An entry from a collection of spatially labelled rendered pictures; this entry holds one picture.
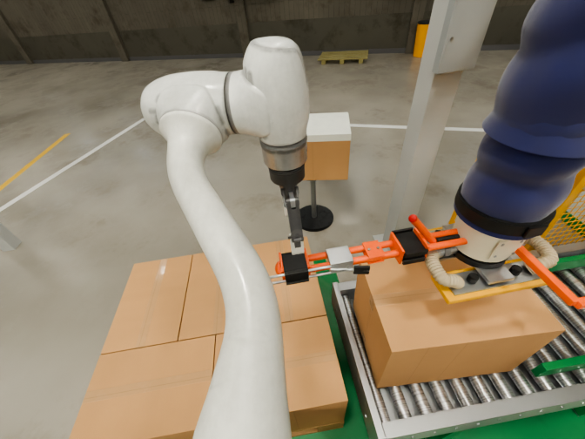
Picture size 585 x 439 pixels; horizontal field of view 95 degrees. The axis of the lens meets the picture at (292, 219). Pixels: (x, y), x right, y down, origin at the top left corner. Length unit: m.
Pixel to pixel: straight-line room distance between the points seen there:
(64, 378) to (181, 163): 2.32
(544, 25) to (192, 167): 0.64
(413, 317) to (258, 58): 0.97
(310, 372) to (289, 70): 1.26
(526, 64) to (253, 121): 0.54
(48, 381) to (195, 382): 1.39
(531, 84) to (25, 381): 2.98
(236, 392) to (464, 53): 1.69
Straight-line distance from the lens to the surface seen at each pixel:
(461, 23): 1.70
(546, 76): 0.71
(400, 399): 1.44
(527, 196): 0.82
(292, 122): 0.47
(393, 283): 1.20
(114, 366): 1.76
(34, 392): 2.73
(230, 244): 0.34
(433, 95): 1.81
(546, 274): 0.97
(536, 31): 0.73
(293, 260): 0.79
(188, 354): 1.60
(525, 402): 1.57
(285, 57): 0.45
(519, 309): 1.31
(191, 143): 0.46
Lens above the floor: 1.91
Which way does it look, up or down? 43 degrees down
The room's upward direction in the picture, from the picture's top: 6 degrees counter-clockwise
